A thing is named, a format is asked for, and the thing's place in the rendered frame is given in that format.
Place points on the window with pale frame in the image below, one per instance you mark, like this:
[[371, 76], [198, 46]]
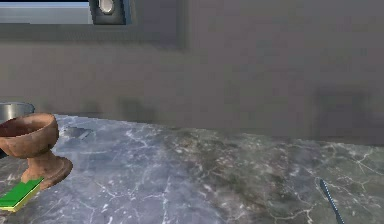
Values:
[[43, 13]]

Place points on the silver metal pot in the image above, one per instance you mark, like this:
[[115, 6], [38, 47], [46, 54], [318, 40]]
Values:
[[13, 110]]

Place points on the green and yellow sponge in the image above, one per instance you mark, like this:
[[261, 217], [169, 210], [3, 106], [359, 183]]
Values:
[[18, 196]]

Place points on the brown footed bowl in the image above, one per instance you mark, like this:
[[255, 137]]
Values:
[[31, 140]]

